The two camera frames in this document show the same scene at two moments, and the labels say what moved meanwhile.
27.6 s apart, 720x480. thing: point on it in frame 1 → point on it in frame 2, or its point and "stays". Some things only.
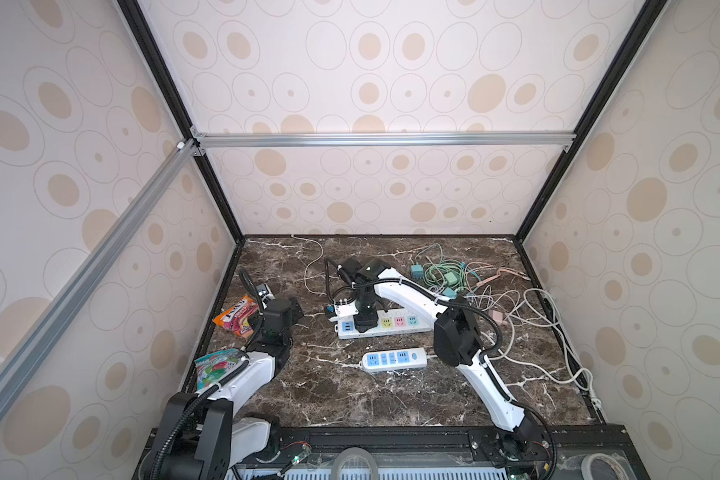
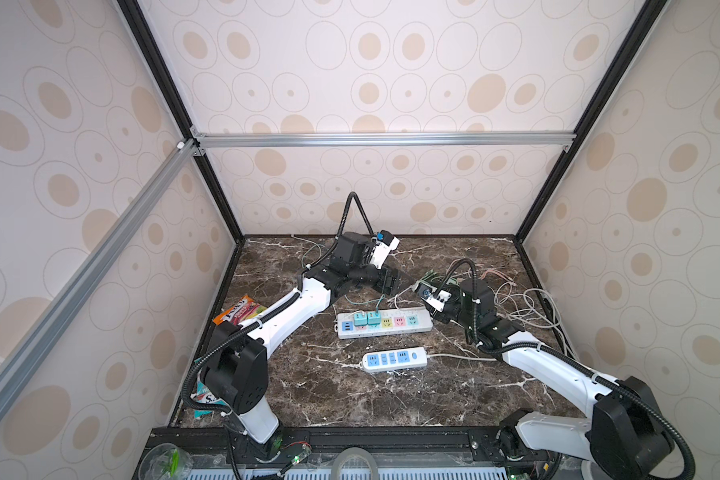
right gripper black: [364, 320] → [440, 316]
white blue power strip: [394, 359] stays
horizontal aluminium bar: [298, 139] stays
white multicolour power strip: [389, 322] stays
